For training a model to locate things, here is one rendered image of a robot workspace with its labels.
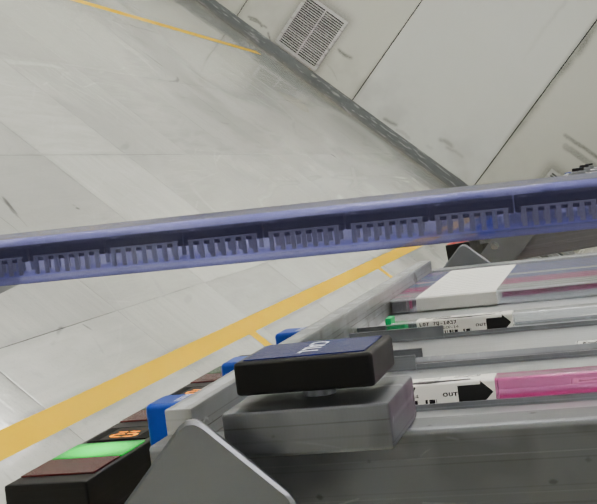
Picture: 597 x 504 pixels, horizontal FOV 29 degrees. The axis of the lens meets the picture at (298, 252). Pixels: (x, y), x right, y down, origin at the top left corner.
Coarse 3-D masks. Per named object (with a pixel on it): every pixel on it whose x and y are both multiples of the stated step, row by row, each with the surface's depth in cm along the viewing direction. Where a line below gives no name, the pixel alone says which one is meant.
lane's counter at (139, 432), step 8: (104, 432) 60; (112, 432) 60; (120, 432) 59; (128, 432) 59; (136, 432) 59; (144, 432) 59; (96, 440) 58; (104, 440) 58; (112, 440) 58; (120, 440) 58
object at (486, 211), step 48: (432, 192) 26; (480, 192) 26; (528, 192) 25; (576, 192) 25; (0, 240) 28; (48, 240) 27; (96, 240) 27; (144, 240) 27; (192, 240) 27; (240, 240) 27; (288, 240) 26; (336, 240) 26; (384, 240) 26; (432, 240) 26
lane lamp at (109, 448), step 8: (136, 440) 57; (144, 440) 57; (72, 448) 57; (80, 448) 56; (88, 448) 56; (96, 448) 56; (104, 448) 56; (112, 448) 55; (120, 448) 55; (128, 448) 55; (64, 456) 55; (72, 456) 55; (80, 456) 55; (88, 456) 54; (96, 456) 54
